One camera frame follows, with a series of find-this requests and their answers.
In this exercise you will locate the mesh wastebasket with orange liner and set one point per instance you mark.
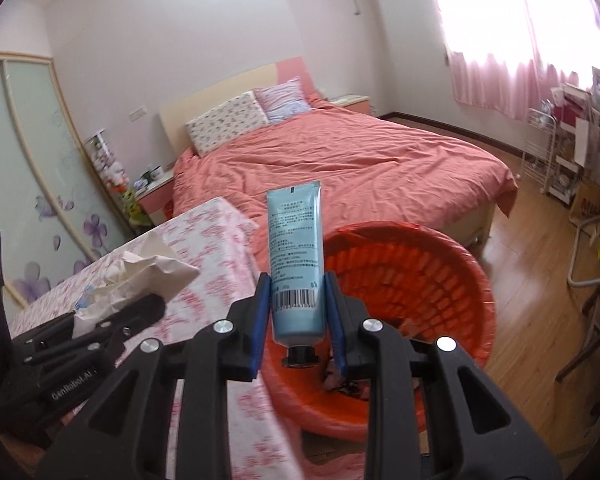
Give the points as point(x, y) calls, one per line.
point(430, 270)

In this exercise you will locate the floral print pillow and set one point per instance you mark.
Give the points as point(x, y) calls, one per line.
point(225, 125)

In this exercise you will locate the wardrobe with purple flowers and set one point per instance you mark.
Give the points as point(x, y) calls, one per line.
point(30, 160)

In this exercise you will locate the cream and pink headboard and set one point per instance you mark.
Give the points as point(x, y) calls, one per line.
point(215, 95)

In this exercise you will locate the pink floral tablecloth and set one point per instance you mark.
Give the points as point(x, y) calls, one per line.
point(205, 250)

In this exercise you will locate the plush toy display column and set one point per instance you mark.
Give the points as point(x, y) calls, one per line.
point(112, 170)

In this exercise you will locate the pink curtain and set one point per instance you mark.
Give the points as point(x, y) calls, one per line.
point(505, 60)

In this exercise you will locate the white metal frame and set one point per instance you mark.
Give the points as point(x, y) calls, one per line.
point(575, 255)

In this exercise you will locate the pink and white nightstand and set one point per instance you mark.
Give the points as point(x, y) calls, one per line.
point(352, 102)
point(155, 197)

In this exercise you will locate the white wall socket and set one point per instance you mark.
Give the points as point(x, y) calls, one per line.
point(138, 113)

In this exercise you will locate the bed with coral duvet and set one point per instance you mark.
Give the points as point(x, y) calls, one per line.
point(380, 160)

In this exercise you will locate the cardboard box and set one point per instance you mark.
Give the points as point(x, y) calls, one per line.
point(590, 205)

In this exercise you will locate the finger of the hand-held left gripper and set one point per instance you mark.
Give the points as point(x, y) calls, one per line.
point(45, 337)
point(130, 315)

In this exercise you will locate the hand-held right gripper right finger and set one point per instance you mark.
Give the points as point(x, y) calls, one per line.
point(333, 320)

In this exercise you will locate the white paper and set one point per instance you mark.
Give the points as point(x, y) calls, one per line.
point(145, 272)

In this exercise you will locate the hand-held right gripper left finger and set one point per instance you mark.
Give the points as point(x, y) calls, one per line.
point(262, 320)

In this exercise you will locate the light blue cream tube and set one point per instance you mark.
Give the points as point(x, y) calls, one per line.
point(295, 260)

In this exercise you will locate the pink striped pillow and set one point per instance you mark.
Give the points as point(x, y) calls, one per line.
point(282, 100)

